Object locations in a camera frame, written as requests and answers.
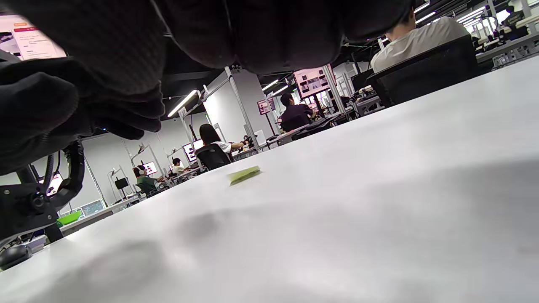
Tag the small desk monitor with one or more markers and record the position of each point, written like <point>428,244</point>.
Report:
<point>150,168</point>
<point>191,150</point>

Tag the ceiling light bar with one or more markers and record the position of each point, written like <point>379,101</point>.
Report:
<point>182,103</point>

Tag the black rounded object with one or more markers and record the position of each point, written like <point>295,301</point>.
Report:
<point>14,256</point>

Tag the person's right hand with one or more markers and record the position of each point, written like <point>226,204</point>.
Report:
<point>252,33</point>

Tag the bright computer monitor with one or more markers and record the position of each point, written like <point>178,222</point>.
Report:
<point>33,40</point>

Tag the green plastic tray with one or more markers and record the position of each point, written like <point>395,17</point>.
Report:
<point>69,218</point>

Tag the white metal post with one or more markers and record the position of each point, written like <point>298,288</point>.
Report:
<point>242,109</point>
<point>334,88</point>

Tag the black mesh office chair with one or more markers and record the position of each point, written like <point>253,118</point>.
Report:
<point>429,71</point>
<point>212,156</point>

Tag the green sticky note pad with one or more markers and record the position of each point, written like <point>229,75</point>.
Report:
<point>244,175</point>

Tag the pink screen monitor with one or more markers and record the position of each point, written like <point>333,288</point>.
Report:
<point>311,82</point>

